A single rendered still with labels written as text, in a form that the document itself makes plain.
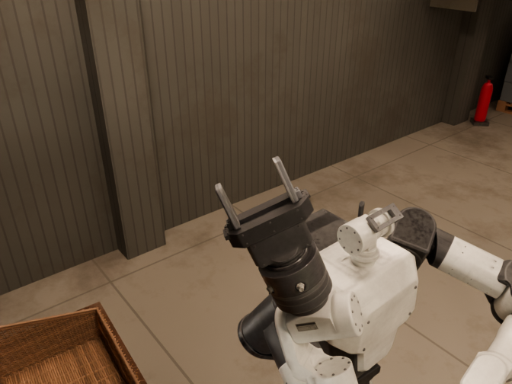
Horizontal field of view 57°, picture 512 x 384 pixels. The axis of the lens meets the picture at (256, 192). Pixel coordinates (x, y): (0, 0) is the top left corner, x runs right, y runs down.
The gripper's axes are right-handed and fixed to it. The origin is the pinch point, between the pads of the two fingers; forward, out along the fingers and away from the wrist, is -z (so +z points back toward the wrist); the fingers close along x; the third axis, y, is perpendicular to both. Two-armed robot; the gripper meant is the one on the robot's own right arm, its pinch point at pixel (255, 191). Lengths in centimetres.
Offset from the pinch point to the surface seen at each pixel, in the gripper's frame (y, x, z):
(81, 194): -239, -110, 53
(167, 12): -263, -9, -23
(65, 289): -214, -143, 99
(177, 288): -205, -78, 127
